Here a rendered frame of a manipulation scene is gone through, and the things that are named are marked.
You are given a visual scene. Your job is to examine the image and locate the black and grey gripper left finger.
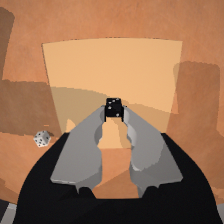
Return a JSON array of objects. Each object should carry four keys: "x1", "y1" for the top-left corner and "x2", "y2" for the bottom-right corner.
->
[{"x1": 12, "y1": 105, "x2": 106, "y2": 224}]

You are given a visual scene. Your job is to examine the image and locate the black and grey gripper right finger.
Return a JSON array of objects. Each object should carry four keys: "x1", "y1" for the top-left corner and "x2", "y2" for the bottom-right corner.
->
[{"x1": 121, "y1": 105, "x2": 223, "y2": 224}]

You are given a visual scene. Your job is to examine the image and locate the white die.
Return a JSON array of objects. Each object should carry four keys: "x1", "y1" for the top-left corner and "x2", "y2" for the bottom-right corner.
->
[{"x1": 34, "y1": 131, "x2": 51, "y2": 147}]

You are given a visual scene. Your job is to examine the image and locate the light orange mat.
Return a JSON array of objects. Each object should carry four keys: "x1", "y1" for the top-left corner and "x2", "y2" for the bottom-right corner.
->
[{"x1": 43, "y1": 38, "x2": 183, "y2": 149}]

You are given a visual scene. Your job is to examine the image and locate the black die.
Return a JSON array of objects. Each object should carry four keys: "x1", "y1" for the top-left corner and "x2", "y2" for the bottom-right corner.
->
[{"x1": 106, "y1": 98, "x2": 122, "y2": 117}]

